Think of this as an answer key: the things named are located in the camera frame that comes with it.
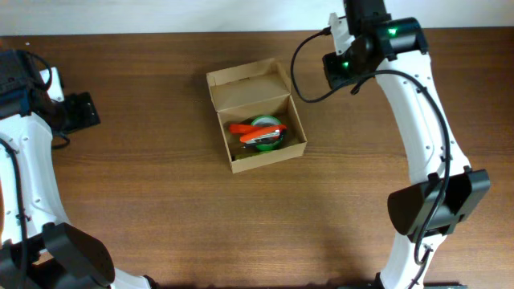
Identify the green tape roll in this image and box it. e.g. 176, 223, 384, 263
251, 116, 284, 152

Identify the red stapler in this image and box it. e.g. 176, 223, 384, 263
239, 124, 287, 145

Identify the brown cardboard box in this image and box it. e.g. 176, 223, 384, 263
206, 59, 308, 173

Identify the red utility knife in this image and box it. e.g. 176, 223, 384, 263
228, 124, 259, 134

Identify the yellow highlighter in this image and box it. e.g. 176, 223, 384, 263
232, 152, 261, 161

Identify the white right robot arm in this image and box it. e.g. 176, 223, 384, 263
323, 0, 491, 288

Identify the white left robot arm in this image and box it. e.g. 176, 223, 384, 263
1, 50, 159, 288

